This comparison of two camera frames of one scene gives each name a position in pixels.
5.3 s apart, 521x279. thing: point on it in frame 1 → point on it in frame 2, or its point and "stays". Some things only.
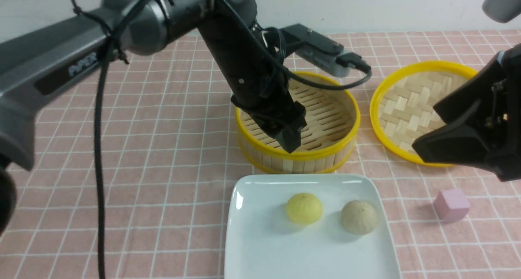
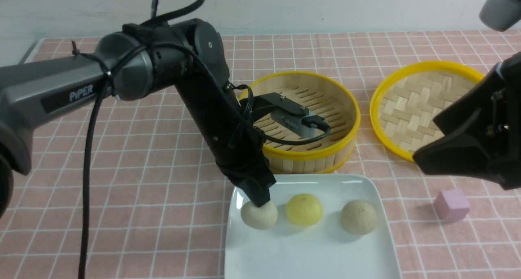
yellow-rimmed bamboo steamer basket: (332, 119) stays
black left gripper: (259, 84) → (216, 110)
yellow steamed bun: (304, 208) stays
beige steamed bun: (358, 217) stays
